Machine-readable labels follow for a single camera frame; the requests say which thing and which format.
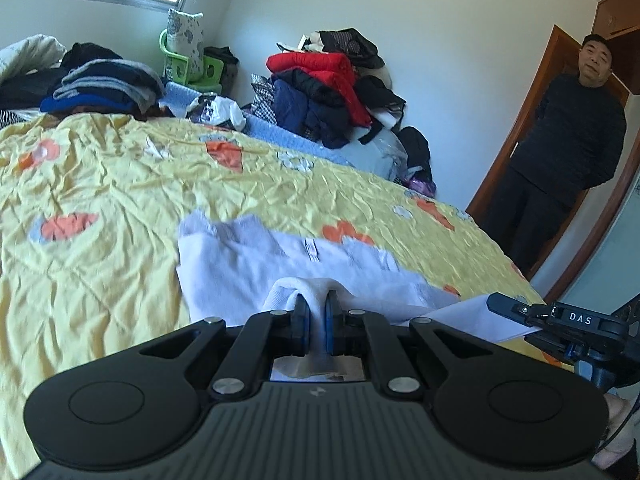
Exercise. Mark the pale blue knit sweater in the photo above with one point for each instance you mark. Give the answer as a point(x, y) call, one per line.
point(240, 270)

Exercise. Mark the black patterned garment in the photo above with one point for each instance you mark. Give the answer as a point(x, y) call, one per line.
point(350, 45)

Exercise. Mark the person's right hand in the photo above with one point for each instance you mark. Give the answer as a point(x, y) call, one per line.
point(617, 425)

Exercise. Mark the grey patterned pillow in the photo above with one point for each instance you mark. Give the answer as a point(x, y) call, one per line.
point(185, 40)

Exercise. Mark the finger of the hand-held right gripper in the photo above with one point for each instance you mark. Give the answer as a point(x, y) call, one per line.
point(510, 306)

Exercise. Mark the green plastic chair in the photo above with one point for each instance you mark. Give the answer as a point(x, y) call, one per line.
point(175, 65)

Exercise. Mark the clear plastic bag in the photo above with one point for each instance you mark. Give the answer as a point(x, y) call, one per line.
point(380, 157)

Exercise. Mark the light blue blanket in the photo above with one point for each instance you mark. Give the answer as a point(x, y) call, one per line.
point(280, 137)

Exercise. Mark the checked cloth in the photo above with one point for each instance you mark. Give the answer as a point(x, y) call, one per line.
point(262, 97)

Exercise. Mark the dark cloth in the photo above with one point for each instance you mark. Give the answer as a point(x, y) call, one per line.
point(30, 87)

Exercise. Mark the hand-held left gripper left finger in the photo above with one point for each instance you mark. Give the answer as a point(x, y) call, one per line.
point(301, 322)

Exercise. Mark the purple bag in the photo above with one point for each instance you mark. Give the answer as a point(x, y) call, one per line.
point(420, 186)

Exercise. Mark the black bag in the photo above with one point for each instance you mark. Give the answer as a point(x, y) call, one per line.
point(222, 60)

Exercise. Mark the stack of folded clothes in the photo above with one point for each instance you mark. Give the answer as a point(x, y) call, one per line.
point(105, 85)

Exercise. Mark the navy jacket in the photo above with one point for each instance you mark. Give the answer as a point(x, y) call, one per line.
point(292, 110)

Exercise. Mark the wooden wardrobe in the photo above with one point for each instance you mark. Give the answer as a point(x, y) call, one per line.
point(620, 30)

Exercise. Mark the black backpack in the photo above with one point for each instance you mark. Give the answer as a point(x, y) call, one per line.
point(417, 152)

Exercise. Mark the red padded jacket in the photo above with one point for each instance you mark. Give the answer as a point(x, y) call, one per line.
point(320, 67)

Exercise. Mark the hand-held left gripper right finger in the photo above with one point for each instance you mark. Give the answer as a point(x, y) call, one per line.
point(330, 325)

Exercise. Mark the black white striped cloth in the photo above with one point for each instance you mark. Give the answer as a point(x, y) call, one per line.
point(12, 119)

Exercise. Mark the black jacket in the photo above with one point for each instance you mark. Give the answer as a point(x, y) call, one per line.
point(330, 110)

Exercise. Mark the white plastic bag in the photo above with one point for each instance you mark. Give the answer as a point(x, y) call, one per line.
point(220, 110)

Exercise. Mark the yellow printed blanket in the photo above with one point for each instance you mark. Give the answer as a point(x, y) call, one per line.
point(100, 185)

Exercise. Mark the white quilt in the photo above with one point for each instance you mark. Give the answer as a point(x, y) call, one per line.
point(30, 52)

